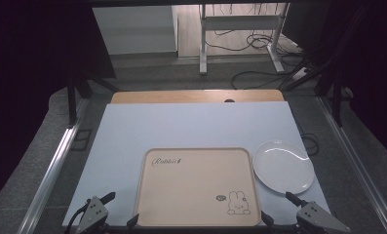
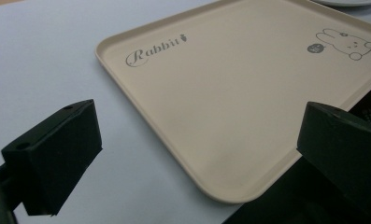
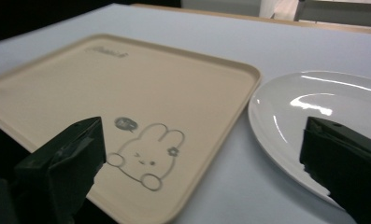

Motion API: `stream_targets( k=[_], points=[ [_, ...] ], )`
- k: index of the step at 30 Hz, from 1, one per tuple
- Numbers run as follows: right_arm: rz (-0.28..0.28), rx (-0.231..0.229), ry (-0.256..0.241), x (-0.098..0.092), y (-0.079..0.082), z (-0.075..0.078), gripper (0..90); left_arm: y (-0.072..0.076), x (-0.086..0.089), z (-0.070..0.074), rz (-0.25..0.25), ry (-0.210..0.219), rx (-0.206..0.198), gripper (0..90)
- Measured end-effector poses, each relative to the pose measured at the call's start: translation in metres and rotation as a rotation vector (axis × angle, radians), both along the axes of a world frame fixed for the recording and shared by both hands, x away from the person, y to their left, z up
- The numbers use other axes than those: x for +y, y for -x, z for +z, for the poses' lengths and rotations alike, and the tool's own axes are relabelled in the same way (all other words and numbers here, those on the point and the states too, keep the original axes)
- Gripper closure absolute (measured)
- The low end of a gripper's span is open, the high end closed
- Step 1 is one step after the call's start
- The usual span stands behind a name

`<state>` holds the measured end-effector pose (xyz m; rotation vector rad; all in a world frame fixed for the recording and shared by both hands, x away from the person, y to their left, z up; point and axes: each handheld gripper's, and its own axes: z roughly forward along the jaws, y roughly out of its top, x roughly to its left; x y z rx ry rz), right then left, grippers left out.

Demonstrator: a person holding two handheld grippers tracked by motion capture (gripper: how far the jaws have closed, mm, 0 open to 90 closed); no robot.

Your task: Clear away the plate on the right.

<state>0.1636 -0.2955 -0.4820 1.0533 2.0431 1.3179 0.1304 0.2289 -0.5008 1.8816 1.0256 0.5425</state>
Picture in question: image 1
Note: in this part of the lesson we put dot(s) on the white cabinet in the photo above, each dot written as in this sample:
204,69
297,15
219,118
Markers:
134,29

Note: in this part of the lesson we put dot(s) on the black floor bracket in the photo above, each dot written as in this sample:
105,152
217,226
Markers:
81,140

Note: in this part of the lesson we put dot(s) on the black metal stand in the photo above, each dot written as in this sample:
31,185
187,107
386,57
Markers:
71,104
336,97

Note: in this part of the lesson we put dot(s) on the white power strip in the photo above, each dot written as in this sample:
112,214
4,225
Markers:
300,74

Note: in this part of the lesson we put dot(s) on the dark curtain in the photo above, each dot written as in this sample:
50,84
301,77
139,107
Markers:
376,65
25,65

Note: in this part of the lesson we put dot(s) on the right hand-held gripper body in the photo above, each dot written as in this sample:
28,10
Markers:
317,219

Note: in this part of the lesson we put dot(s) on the beige tray with rabbit print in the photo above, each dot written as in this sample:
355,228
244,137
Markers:
194,188

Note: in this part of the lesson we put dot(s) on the aluminium rail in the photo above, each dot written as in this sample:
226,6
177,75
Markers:
356,165
51,169

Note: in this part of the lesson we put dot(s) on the white plate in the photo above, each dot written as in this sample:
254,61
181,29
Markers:
282,167

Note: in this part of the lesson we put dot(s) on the white desk frame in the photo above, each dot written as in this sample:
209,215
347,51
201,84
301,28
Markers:
239,22

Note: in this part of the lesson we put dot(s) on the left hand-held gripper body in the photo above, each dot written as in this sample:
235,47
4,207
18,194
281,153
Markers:
92,214

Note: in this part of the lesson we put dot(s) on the white board sheet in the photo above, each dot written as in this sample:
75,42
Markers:
181,126

